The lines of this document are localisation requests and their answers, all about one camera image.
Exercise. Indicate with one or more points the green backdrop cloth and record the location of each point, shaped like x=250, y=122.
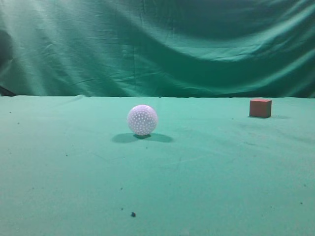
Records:
x=158, y=48

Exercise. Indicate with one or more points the red cube block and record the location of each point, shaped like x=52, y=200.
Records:
x=260, y=108

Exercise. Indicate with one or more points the white dimpled ball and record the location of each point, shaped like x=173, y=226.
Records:
x=142, y=120

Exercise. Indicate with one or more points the green table cloth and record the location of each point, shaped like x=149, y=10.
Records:
x=71, y=166

